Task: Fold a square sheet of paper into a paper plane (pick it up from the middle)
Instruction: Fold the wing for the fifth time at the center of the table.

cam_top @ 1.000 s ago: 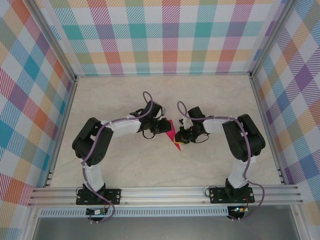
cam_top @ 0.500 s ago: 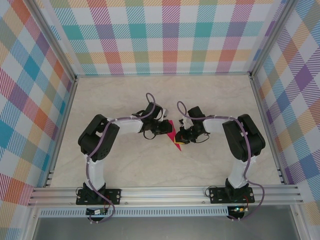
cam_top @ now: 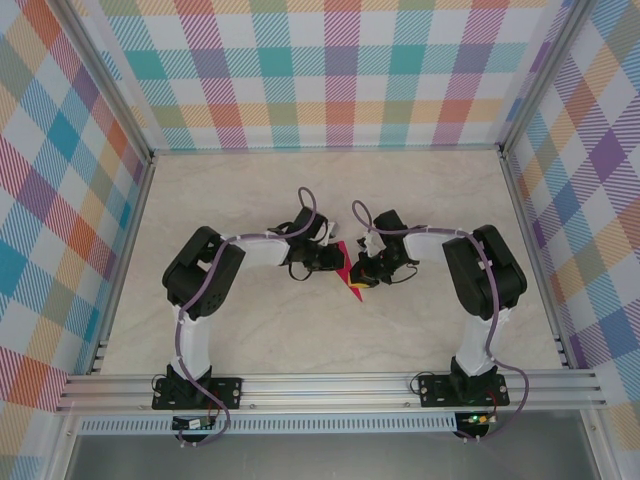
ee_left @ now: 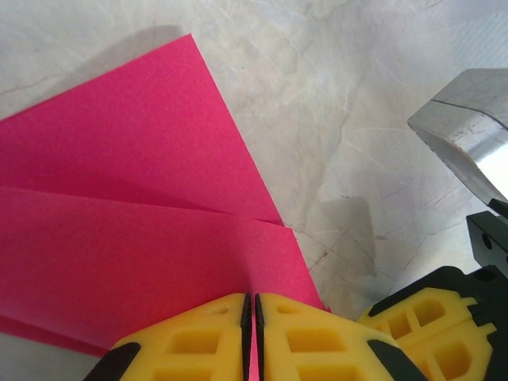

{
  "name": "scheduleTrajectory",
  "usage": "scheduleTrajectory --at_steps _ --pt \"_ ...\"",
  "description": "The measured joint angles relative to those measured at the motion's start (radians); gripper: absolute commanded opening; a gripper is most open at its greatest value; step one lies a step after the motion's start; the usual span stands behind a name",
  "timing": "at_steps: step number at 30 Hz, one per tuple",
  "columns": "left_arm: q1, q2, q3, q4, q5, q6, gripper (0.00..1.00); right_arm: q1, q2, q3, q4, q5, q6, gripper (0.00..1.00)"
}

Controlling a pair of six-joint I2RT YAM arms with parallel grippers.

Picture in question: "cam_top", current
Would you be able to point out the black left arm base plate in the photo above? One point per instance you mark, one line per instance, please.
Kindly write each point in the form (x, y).
(230, 390)

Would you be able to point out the aluminium frame post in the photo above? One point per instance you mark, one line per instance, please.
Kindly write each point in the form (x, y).
(110, 85)
(545, 75)

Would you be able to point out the grey metal panel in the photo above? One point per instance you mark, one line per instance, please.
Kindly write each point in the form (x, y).
(325, 460)

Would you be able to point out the long aluminium frame rail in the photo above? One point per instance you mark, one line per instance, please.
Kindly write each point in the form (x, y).
(325, 392)

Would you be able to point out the aluminium side rail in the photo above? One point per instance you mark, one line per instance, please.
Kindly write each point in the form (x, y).
(124, 260)
(536, 260)

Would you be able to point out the thin aluminium rail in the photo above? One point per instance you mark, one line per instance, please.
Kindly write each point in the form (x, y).
(325, 150)

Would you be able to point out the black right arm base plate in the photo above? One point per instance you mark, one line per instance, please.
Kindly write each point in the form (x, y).
(432, 390)

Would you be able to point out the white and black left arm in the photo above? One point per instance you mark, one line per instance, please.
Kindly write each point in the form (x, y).
(185, 280)

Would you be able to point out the magenta cloth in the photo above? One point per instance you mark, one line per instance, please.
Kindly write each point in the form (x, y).
(341, 252)

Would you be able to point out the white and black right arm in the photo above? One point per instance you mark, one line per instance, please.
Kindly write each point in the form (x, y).
(510, 280)

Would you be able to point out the small circuit board with green light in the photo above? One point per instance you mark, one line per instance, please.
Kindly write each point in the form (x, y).
(477, 419)

